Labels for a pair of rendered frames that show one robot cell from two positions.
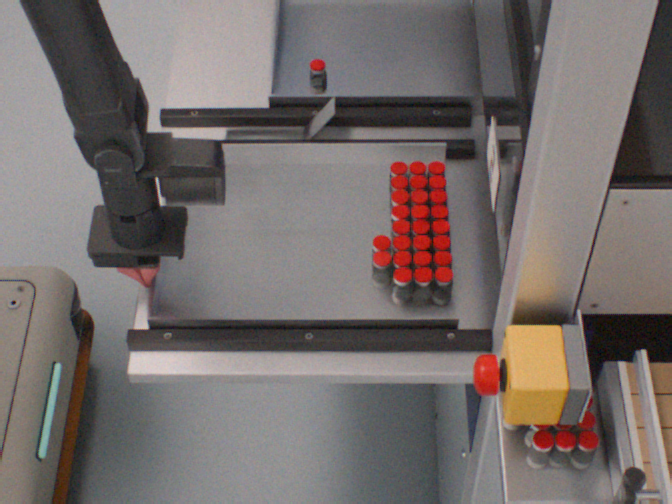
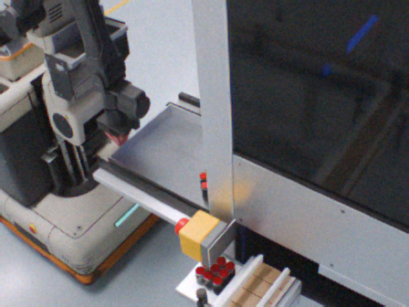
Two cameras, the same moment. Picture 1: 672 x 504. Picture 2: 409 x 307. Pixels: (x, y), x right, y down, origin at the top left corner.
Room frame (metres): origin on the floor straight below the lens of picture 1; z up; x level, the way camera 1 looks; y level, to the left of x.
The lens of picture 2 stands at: (0.04, -0.62, 1.86)
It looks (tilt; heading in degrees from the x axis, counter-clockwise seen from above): 44 degrees down; 38
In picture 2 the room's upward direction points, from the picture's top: 5 degrees counter-clockwise
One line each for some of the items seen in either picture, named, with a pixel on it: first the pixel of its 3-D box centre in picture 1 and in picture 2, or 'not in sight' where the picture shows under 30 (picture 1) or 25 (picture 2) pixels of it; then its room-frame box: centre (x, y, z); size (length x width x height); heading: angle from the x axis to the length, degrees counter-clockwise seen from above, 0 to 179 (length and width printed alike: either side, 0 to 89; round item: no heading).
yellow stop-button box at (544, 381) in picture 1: (540, 375); (204, 238); (0.55, -0.20, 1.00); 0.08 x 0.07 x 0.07; 88
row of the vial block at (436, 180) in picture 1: (439, 230); not in sight; (0.80, -0.12, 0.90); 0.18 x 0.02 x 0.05; 179
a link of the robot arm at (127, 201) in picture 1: (133, 179); (114, 96); (0.74, 0.20, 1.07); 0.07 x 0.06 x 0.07; 90
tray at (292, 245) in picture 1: (305, 235); (190, 156); (0.81, 0.03, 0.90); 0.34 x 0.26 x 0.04; 88
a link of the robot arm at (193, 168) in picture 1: (163, 155); (123, 89); (0.75, 0.17, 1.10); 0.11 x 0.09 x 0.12; 90
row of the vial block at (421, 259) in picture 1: (419, 230); not in sight; (0.80, -0.10, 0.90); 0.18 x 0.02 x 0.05; 178
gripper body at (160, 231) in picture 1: (135, 217); (116, 113); (0.74, 0.21, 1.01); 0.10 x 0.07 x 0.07; 89
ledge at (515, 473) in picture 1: (565, 449); (218, 285); (0.53, -0.24, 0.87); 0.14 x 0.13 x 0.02; 88
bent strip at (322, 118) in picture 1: (279, 122); not in sight; (0.98, 0.06, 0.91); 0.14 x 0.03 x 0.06; 89
